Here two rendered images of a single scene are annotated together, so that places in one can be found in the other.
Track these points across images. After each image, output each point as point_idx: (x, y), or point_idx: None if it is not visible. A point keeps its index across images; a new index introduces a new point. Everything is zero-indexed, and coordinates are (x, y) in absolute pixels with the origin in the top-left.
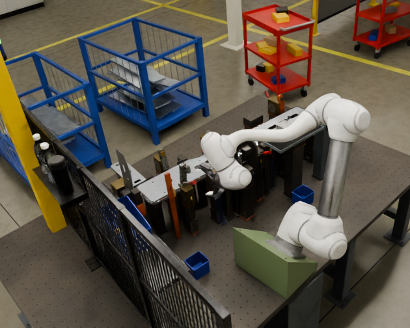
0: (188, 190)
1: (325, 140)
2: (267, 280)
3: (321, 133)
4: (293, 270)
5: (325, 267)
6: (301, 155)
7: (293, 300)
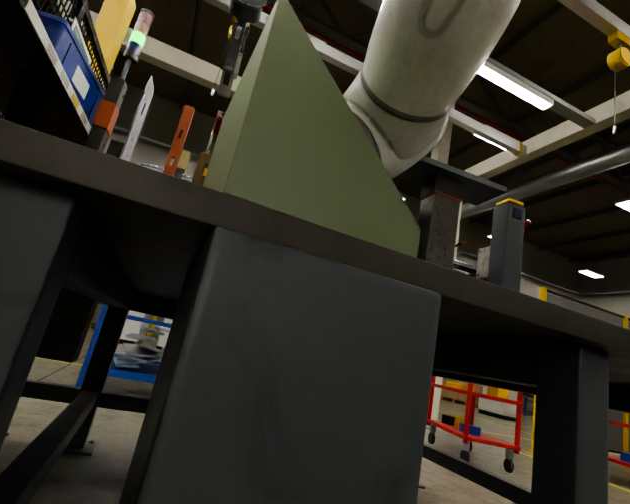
0: (207, 154)
1: (511, 240)
2: (213, 188)
3: (502, 224)
4: (299, 75)
5: (457, 295)
6: (453, 223)
7: (253, 238)
